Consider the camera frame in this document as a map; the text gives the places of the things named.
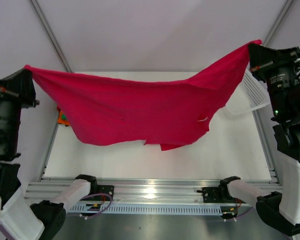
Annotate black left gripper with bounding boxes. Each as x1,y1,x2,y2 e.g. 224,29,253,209
0,64,40,155

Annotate crimson t shirt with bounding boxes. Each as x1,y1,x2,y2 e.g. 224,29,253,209
24,45,250,151

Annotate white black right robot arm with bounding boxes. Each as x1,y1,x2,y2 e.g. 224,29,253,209
218,44,300,237

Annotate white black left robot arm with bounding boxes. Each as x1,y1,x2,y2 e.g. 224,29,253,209
0,69,99,240

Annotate white plastic basket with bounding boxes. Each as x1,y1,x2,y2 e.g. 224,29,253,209
222,69,270,118

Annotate right aluminium corner post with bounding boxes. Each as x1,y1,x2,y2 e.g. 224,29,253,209
263,0,298,48

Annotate aluminium corner post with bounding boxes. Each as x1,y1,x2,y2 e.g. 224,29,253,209
28,0,73,73
263,0,298,48

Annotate left aluminium corner post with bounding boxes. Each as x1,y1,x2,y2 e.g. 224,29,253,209
28,0,73,73

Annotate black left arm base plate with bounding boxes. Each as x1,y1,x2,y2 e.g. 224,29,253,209
90,185,115,202

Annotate aluminium front rail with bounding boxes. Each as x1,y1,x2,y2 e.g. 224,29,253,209
23,177,283,206

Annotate white slotted cable duct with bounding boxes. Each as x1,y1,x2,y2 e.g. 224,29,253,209
69,203,223,216

